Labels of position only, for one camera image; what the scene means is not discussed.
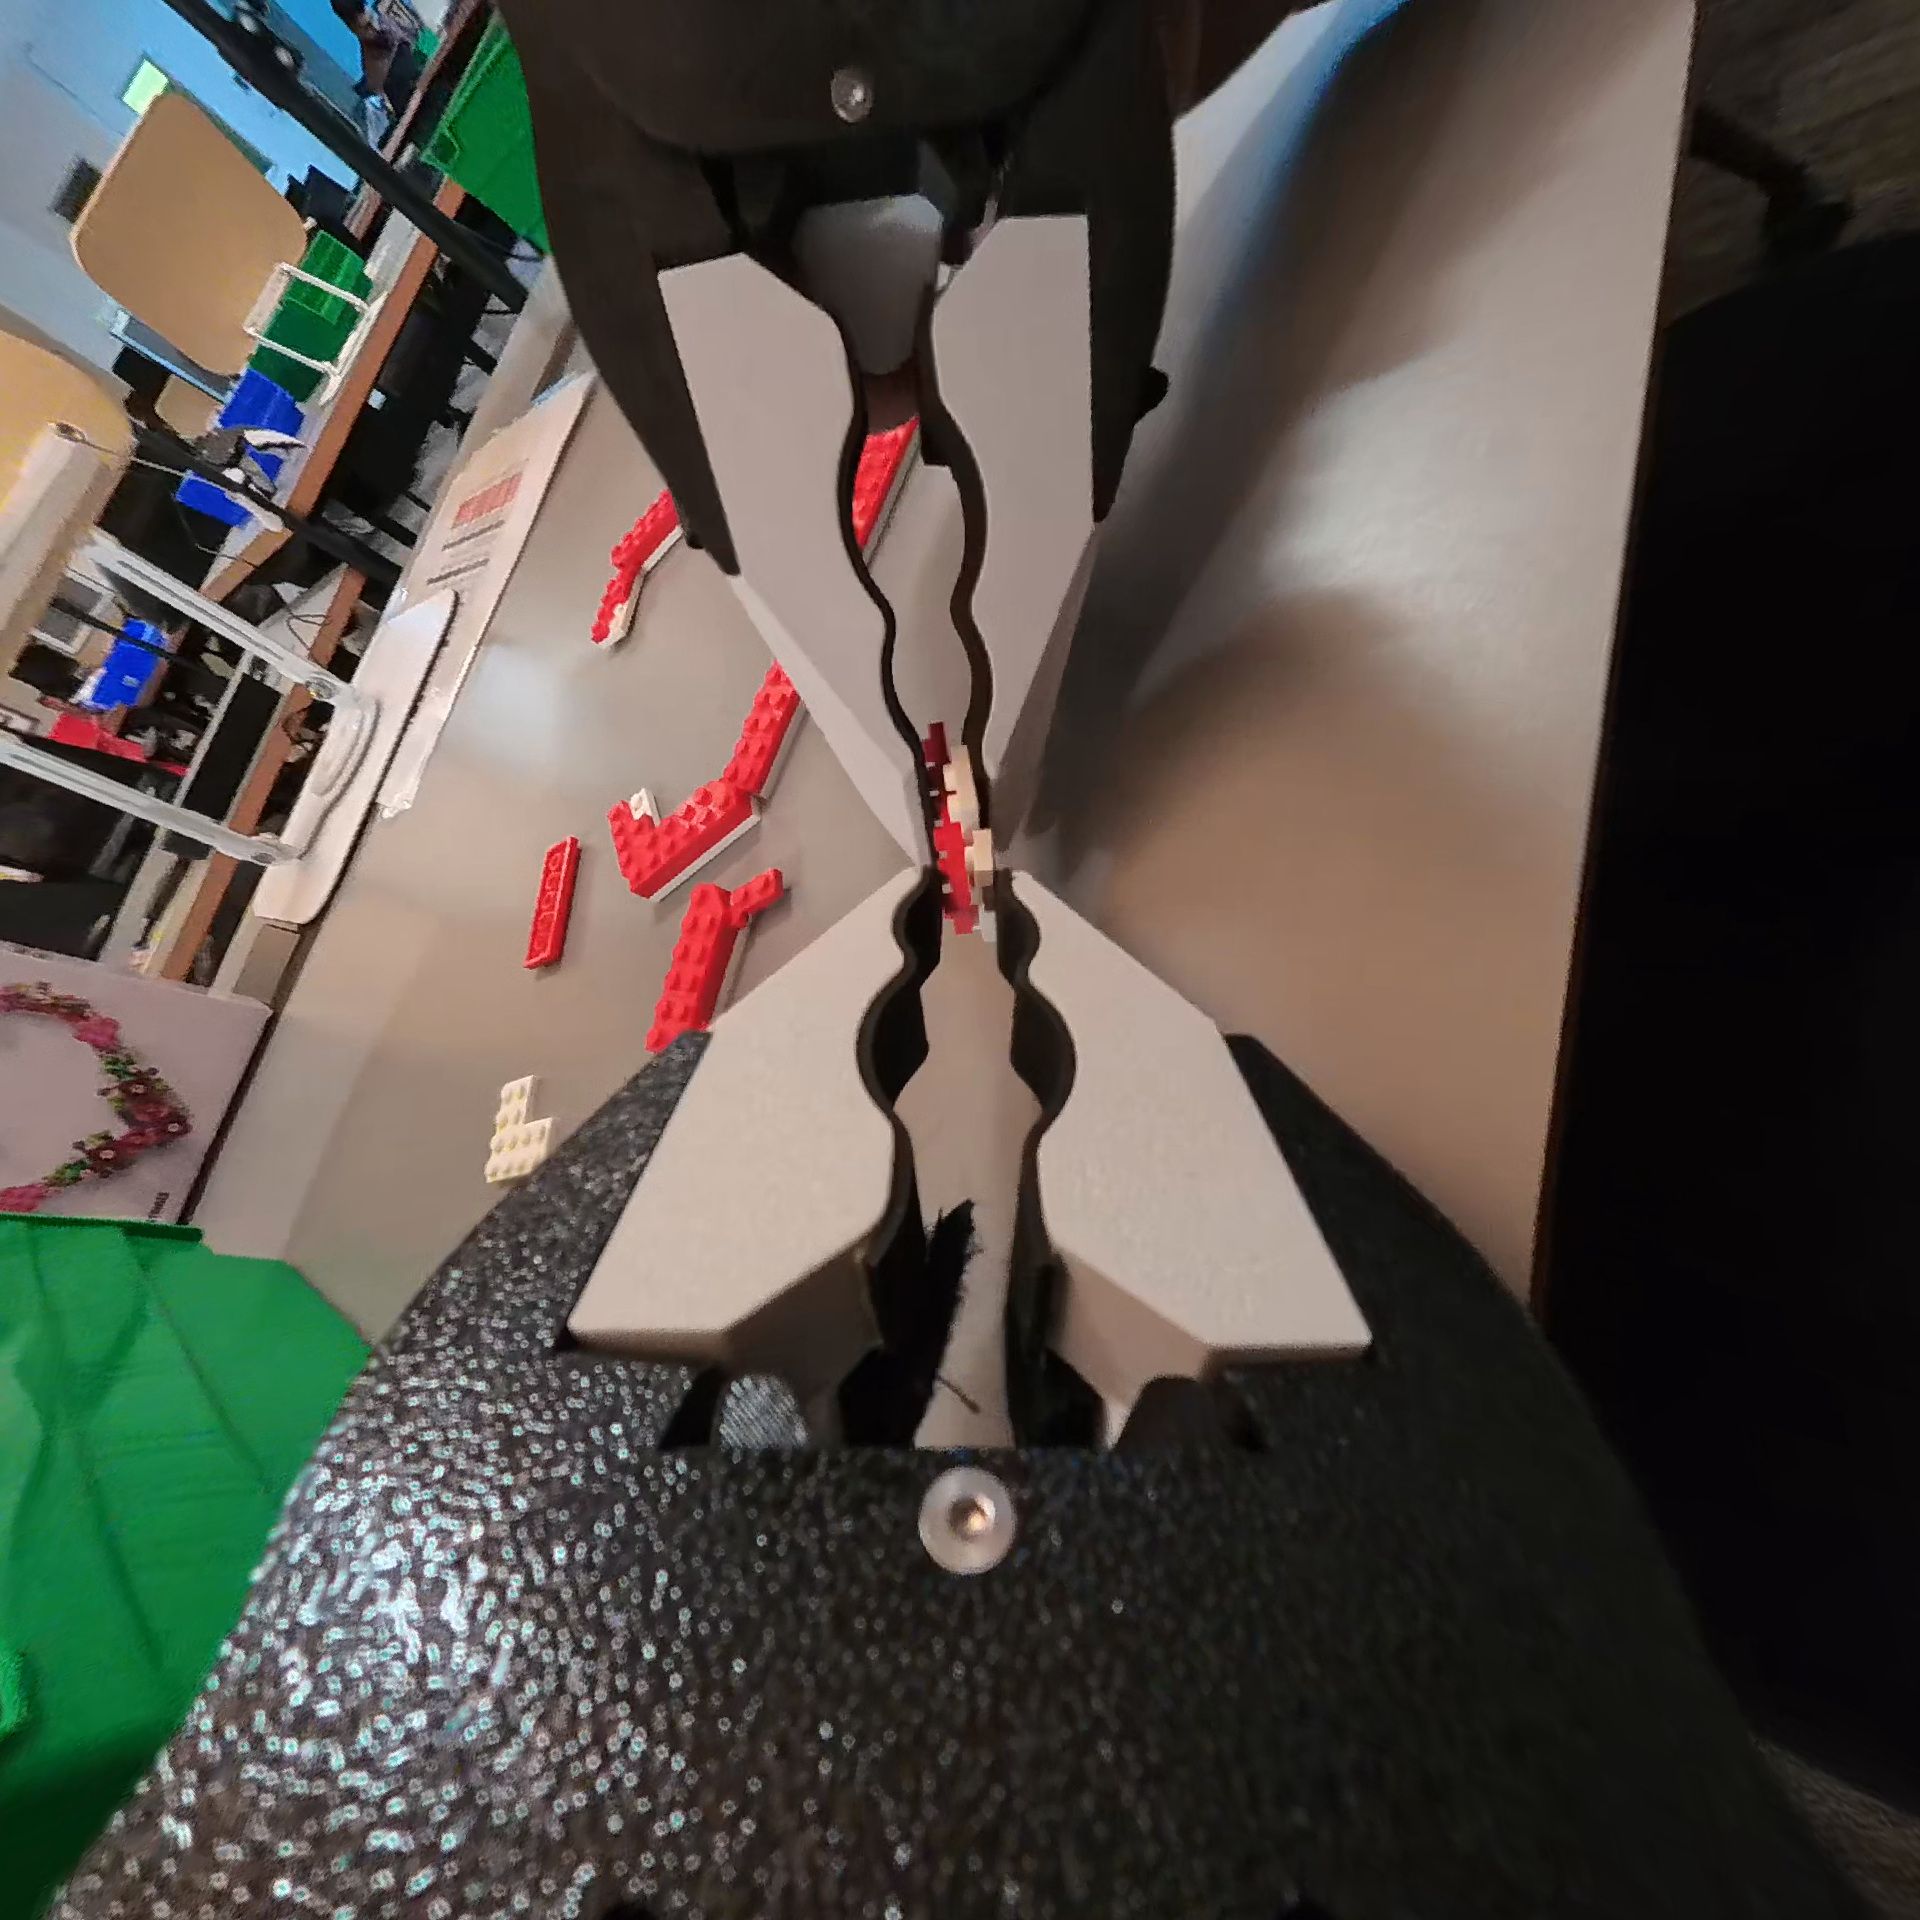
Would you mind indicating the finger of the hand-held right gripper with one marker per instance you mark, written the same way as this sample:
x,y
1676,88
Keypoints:
x,y
780,494
1034,449

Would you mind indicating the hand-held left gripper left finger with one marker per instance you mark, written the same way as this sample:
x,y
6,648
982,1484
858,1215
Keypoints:
x,y
749,1186

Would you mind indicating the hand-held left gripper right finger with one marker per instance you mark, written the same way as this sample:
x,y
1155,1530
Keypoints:
x,y
1185,1200

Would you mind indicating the small white lego plate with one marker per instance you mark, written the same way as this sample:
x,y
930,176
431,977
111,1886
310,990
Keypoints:
x,y
960,782

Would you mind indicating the small red and white brick piece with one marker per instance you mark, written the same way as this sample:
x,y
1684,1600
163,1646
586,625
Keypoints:
x,y
947,859

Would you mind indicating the long curved red lego assembly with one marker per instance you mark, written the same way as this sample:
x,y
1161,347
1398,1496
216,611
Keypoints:
x,y
638,562

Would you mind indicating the small red lego assembly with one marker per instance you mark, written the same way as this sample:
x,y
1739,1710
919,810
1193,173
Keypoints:
x,y
697,960

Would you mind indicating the flat red lego plate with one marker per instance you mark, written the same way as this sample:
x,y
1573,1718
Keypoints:
x,y
551,901

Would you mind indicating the angled red lego assembly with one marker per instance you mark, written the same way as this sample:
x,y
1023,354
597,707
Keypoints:
x,y
689,832

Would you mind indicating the lego box with flower wreath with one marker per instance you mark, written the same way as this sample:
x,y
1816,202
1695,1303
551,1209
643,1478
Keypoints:
x,y
89,1081

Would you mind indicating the large green storage bin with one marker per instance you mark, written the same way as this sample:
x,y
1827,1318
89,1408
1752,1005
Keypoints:
x,y
504,120

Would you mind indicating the white instruction sheet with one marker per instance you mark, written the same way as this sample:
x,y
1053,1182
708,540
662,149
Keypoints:
x,y
504,494

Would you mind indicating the shelving rack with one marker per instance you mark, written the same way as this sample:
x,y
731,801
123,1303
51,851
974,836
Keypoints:
x,y
397,225

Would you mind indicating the wooden chair back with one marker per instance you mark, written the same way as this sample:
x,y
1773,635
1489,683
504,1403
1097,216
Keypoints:
x,y
189,225
52,466

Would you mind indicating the small blue storage bin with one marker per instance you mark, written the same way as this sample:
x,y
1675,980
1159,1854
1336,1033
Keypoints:
x,y
128,661

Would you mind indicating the green plastic bin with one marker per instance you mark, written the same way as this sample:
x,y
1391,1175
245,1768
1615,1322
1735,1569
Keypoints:
x,y
135,1470

